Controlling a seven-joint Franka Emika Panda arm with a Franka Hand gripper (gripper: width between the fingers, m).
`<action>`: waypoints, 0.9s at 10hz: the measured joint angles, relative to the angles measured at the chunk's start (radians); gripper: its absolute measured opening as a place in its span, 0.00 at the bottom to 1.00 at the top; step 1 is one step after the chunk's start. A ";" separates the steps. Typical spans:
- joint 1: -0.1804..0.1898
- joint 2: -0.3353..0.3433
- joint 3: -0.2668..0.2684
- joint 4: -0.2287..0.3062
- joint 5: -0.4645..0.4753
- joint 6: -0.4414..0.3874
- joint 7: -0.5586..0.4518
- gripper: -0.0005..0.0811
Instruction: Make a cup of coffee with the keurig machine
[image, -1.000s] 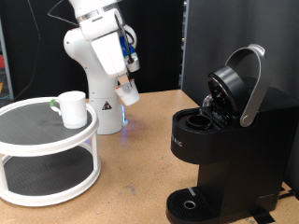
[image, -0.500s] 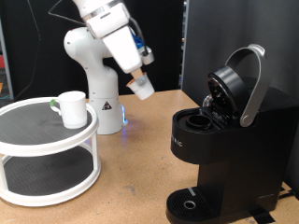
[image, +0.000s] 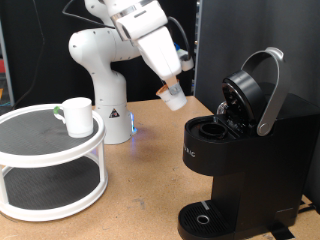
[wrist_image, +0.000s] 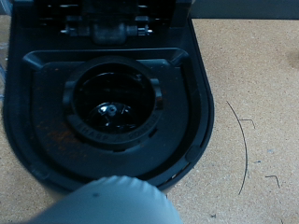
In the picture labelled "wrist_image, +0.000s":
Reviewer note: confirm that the white orange-lidded coffee pod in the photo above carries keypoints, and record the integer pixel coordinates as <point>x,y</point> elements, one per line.
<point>109,202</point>

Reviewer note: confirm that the black Keurig coffee machine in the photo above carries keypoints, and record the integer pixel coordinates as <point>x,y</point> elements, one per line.
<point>46,109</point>

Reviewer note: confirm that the dark grey backdrop board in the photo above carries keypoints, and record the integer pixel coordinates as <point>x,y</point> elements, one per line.
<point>249,9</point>

